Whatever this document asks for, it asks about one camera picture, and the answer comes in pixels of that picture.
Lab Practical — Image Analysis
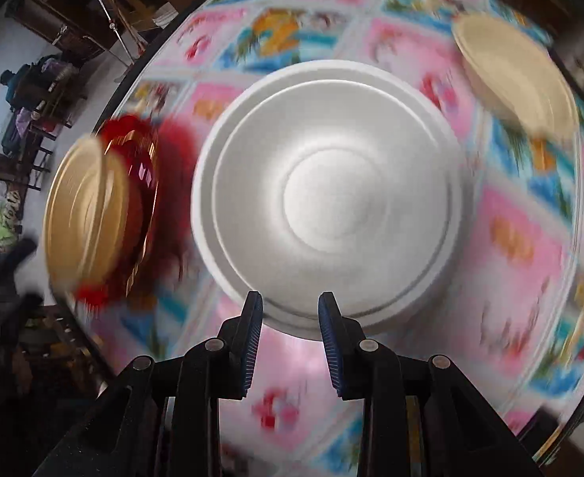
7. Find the cream plate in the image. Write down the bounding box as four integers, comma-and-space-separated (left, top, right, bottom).
452, 12, 582, 139

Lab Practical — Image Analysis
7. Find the dark wooden chair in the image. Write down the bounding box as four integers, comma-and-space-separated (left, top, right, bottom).
0, 109, 74, 194

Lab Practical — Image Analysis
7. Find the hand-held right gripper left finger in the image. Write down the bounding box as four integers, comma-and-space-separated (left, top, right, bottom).
34, 291, 264, 477

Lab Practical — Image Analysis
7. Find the red glass plate gold rim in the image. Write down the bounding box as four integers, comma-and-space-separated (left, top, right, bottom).
73, 126, 166, 309

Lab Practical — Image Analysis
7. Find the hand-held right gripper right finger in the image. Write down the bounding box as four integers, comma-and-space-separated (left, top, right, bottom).
318, 292, 543, 477

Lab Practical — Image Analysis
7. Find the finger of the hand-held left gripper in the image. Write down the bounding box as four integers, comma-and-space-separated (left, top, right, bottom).
16, 292, 44, 316
0, 237, 39, 271

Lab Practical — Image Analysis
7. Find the gold paper plate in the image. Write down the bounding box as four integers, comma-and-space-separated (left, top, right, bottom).
43, 136, 146, 300

